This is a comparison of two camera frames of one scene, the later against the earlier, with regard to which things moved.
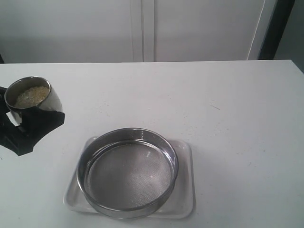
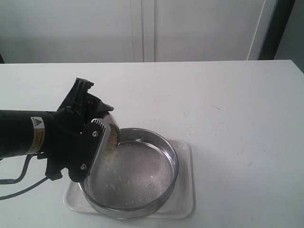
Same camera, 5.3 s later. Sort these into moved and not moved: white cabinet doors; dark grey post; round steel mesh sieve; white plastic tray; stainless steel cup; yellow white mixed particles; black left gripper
Moved: yellow white mixed particles; stainless steel cup; black left gripper
Not moved: white cabinet doors; dark grey post; white plastic tray; round steel mesh sieve
